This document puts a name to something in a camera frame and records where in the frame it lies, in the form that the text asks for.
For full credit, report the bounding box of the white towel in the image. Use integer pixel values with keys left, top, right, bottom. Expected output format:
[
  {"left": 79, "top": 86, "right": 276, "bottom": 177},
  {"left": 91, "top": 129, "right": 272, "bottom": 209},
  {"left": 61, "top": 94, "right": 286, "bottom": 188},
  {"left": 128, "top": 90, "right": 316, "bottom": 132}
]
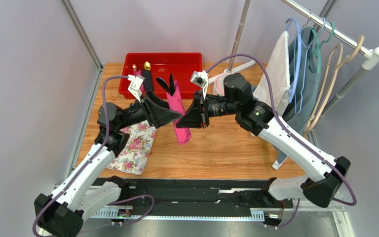
[{"left": 253, "top": 31, "right": 291, "bottom": 116}]

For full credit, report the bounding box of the red plastic bin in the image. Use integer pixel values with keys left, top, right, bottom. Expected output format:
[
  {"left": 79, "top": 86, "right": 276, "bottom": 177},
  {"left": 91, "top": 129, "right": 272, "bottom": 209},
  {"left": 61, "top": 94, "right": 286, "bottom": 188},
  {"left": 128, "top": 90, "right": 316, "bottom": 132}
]
[{"left": 122, "top": 52, "right": 203, "bottom": 99}]

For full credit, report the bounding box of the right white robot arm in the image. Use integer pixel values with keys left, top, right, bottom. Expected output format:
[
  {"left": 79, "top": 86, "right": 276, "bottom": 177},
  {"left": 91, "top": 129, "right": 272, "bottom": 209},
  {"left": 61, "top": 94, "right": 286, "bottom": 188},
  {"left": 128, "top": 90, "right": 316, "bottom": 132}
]
[{"left": 176, "top": 71, "right": 351, "bottom": 208}]

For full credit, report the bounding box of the iridescent purple spoon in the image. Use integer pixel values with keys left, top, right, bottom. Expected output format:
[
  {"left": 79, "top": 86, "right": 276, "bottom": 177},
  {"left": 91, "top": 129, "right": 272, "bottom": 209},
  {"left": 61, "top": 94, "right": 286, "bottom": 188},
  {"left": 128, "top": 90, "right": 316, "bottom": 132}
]
[{"left": 155, "top": 77, "right": 170, "bottom": 93}]

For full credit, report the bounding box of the green hanger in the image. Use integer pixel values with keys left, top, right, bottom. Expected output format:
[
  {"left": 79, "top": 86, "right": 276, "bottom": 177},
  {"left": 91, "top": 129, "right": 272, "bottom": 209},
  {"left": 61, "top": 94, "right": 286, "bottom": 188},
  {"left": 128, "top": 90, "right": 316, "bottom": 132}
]
[{"left": 311, "top": 17, "right": 335, "bottom": 74}]

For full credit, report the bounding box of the black rolled napkin bundle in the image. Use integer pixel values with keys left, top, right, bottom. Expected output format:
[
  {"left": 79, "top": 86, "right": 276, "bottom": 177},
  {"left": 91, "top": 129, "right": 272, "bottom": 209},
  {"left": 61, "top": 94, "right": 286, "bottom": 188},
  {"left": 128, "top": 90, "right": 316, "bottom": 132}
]
[{"left": 142, "top": 61, "right": 154, "bottom": 90}]

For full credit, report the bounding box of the pink rolled napkin bundle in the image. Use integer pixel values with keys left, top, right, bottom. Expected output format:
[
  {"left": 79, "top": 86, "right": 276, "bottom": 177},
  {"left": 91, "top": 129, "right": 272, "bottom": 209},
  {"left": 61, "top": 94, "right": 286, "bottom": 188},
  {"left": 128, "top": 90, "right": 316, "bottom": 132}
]
[{"left": 132, "top": 64, "right": 144, "bottom": 79}]

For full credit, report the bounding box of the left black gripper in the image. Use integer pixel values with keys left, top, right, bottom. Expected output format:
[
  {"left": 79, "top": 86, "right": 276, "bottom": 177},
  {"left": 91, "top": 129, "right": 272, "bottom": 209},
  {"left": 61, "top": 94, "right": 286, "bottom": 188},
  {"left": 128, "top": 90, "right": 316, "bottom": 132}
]
[{"left": 117, "top": 90, "right": 182, "bottom": 131}]

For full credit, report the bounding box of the white round mesh basket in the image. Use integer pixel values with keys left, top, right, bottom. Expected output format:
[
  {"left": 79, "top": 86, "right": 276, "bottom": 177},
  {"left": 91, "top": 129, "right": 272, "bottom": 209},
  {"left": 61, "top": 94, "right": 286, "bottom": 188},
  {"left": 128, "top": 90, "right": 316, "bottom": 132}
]
[{"left": 213, "top": 73, "right": 230, "bottom": 96}]

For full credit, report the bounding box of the beige hanger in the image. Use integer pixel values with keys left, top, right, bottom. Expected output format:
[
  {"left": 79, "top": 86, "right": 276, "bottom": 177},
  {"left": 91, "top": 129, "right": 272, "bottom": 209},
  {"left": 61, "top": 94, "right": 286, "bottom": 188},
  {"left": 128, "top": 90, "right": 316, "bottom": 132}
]
[
  {"left": 307, "top": 35, "right": 366, "bottom": 132},
  {"left": 304, "top": 42, "right": 344, "bottom": 132}
]

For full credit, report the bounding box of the floral tray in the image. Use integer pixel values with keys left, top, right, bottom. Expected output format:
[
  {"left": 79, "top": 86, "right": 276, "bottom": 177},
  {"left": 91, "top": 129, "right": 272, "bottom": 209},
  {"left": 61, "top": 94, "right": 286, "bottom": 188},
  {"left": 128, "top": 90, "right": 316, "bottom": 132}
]
[{"left": 107, "top": 121, "right": 157, "bottom": 175}]

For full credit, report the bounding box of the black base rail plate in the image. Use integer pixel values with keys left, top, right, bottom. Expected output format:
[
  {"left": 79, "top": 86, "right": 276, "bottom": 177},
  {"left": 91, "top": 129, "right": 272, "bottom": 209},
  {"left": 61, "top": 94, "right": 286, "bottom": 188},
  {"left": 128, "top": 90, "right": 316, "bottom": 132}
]
[{"left": 92, "top": 177, "right": 294, "bottom": 219}]

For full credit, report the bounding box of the metal clothes rack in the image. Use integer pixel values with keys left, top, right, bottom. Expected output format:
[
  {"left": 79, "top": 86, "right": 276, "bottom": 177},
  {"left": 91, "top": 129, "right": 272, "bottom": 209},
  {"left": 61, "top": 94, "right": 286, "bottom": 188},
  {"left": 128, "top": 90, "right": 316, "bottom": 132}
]
[{"left": 209, "top": 0, "right": 379, "bottom": 170}]

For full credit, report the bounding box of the magenta paper napkin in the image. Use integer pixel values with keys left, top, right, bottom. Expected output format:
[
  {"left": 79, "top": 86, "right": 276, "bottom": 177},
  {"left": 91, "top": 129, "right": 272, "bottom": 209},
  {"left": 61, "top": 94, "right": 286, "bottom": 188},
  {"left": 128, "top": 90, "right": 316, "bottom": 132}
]
[{"left": 165, "top": 80, "right": 192, "bottom": 146}]

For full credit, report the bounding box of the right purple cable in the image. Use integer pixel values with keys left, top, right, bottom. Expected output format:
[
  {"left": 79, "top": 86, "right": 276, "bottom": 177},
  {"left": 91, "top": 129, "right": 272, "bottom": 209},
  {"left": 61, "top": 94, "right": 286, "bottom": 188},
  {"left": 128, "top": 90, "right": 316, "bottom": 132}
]
[{"left": 206, "top": 53, "right": 358, "bottom": 230}]

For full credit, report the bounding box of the blue-grey garment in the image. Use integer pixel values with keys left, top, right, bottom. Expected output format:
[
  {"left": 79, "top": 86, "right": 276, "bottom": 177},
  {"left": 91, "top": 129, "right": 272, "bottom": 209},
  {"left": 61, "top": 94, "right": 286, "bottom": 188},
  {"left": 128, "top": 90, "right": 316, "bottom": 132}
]
[{"left": 282, "top": 27, "right": 321, "bottom": 135}]

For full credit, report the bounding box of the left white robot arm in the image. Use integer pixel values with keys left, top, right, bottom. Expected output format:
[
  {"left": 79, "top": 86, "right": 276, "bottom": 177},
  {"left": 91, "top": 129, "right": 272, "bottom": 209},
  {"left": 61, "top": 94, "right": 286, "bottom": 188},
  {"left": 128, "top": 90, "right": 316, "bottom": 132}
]
[{"left": 32, "top": 90, "right": 182, "bottom": 237}]

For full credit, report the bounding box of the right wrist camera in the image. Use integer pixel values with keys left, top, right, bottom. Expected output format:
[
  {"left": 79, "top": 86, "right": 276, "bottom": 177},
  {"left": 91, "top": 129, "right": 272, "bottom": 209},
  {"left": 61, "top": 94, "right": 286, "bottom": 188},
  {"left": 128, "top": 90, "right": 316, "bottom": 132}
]
[{"left": 190, "top": 70, "right": 209, "bottom": 99}]

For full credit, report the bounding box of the blue hanger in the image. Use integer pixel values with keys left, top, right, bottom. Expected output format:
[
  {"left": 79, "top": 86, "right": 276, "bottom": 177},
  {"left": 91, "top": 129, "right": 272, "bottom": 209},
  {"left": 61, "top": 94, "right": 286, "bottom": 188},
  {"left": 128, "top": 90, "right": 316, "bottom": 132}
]
[{"left": 286, "top": 18, "right": 303, "bottom": 104}]

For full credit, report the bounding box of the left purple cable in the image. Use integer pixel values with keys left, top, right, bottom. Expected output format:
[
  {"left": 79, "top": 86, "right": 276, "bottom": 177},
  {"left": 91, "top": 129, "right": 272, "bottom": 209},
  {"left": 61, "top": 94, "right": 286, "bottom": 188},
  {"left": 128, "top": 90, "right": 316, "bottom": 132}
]
[{"left": 32, "top": 75, "right": 155, "bottom": 237}]

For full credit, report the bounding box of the purple cable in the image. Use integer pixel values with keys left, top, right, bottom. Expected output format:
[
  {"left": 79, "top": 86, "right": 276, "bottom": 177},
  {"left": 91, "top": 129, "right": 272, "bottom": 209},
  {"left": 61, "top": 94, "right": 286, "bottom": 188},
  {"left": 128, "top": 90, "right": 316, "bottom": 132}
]
[
  {"left": 32, "top": 75, "right": 155, "bottom": 237},
  {"left": 206, "top": 53, "right": 358, "bottom": 230}
]

